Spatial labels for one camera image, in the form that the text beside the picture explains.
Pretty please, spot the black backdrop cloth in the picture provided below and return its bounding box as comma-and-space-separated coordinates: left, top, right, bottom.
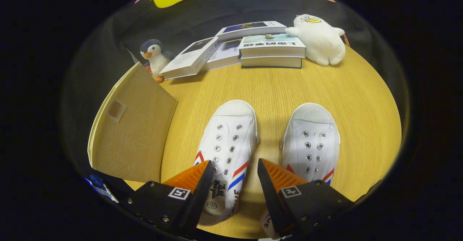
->
60, 0, 411, 183

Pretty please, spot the white book with portrait cover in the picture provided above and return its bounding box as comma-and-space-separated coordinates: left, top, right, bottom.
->
159, 37, 222, 80

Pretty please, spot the thick book with teal cover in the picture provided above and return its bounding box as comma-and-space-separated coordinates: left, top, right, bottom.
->
239, 34, 306, 58

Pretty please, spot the white canvas shoe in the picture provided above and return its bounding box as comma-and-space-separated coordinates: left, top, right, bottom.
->
260, 103, 341, 238
194, 100, 259, 226

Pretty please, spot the blue and white object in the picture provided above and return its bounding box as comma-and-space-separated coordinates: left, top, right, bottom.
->
85, 174, 120, 203

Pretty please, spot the white duck plush toy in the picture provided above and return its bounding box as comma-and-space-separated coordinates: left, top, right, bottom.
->
285, 14, 346, 67

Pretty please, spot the book with blue picture cover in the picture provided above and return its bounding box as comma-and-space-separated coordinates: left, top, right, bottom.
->
215, 21, 287, 41

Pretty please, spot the grey penguin plush toy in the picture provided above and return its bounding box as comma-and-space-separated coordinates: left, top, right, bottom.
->
140, 39, 176, 83

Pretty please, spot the thin white text-cover book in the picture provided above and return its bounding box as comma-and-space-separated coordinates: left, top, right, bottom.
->
203, 38, 243, 71

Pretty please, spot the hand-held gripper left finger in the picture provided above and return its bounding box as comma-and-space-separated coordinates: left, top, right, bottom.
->
119, 160, 214, 236

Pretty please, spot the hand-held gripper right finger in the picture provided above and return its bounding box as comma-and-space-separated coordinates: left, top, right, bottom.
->
257, 158, 355, 238

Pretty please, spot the thick white book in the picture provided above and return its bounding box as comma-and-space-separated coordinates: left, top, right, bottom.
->
241, 56, 302, 69

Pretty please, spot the beige fabric storage box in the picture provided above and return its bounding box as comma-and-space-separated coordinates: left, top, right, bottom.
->
88, 62, 178, 183

